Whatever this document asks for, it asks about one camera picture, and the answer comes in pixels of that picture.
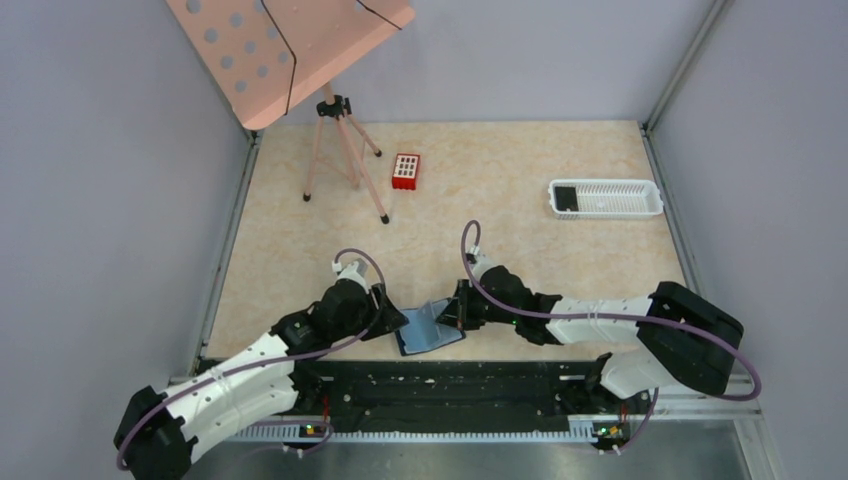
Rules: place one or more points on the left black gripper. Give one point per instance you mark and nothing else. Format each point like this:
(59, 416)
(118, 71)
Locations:
(383, 310)

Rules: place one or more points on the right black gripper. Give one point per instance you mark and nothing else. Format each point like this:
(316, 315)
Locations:
(465, 305)

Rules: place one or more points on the dark blue leather card holder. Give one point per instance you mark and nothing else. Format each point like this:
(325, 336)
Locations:
(422, 333)

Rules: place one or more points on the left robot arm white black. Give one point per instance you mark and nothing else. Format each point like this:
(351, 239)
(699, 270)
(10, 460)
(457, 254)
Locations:
(162, 433)

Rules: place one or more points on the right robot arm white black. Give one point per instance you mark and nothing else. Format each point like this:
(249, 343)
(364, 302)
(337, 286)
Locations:
(674, 336)

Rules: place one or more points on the black card in basket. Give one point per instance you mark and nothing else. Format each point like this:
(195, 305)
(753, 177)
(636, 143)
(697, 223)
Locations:
(565, 199)

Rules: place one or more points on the red box with white grid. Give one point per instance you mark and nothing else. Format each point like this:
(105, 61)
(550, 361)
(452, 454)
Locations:
(406, 171)

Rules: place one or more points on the white plastic slotted basket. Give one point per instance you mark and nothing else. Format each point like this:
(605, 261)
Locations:
(611, 199)

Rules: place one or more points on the pink tripod stand legs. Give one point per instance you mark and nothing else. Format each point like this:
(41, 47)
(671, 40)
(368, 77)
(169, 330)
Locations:
(353, 139)

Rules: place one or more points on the pink perforated music stand desk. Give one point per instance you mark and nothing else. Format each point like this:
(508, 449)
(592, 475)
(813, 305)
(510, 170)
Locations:
(268, 56)

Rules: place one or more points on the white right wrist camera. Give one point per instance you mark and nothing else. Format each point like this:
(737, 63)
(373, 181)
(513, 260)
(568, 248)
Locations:
(477, 262)

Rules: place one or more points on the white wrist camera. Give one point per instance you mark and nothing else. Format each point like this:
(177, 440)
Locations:
(354, 271)
(477, 262)

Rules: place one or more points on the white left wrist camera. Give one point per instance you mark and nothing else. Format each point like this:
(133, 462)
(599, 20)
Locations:
(354, 271)

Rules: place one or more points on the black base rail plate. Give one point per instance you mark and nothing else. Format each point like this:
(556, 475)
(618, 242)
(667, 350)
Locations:
(454, 397)

